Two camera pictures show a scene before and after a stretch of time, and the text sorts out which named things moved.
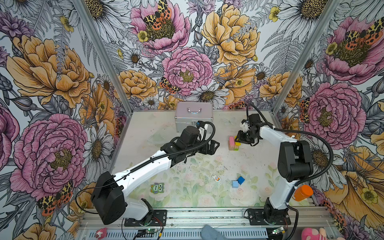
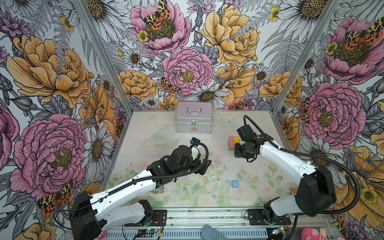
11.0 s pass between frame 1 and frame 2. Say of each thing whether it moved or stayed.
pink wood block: stayed
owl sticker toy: stayed
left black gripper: moved
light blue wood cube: stayed
